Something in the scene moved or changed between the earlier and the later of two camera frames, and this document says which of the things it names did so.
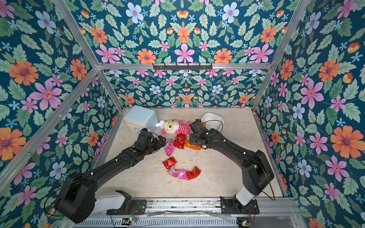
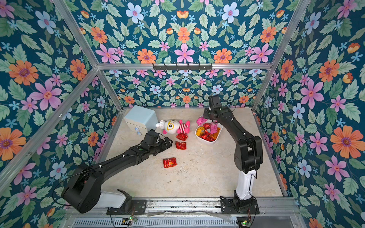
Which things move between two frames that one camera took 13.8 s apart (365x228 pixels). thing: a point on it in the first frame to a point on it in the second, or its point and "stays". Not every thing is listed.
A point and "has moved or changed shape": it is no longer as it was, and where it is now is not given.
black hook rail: x=182 y=67 stays
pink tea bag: x=169 y=147 to x=200 y=120
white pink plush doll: x=173 y=127 stays
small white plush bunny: x=161 y=124 stays
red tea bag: x=169 y=162 stays
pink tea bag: x=180 y=174 to x=213 y=128
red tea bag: x=192 y=175 to x=206 y=126
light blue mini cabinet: x=139 y=118 stays
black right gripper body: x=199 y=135 to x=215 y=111
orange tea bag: x=195 y=147 has moved or changed shape
